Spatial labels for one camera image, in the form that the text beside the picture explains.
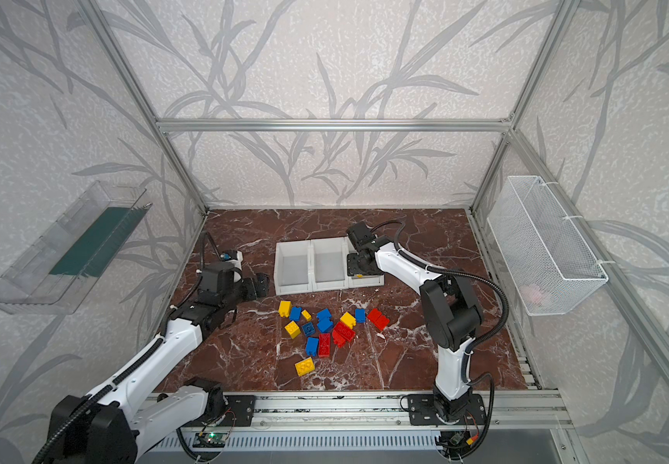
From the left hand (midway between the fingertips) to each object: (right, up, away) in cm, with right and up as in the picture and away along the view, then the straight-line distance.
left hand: (258, 278), depth 85 cm
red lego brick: (+36, -13, +5) cm, 39 cm away
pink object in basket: (+73, -2, -13) cm, 75 cm away
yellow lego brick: (+27, -13, +3) cm, 30 cm away
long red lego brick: (+20, -18, 0) cm, 27 cm away
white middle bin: (+20, +4, +18) cm, 27 cm away
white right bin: (+30, -2, +8) cm, 31 cm away
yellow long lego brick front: (+15, -24, -4) cm, 29 cm away
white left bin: (+7, 0, +15) cm, 17 cm away
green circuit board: (-7, -38, -14) cm, 41 cm away
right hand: (+30, +3, +10) cm, 32 cm away
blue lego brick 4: (+16, -19, -2) cm, 25 cm away
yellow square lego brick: (+11, -15, 0) cm, 18 cm away
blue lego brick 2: (+19, -13, +3) cm, 23 cm away
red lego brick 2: (+25, -17, 0) cm, 30 cm away
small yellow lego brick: (+14, -12, +4) cm, 19 cm away
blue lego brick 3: (+31, -13, +6) cm, 34 cm away
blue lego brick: (+10, -12, +6) cm, 17 cm away
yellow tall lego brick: (+7, -10, +5) cm, 13 cm away
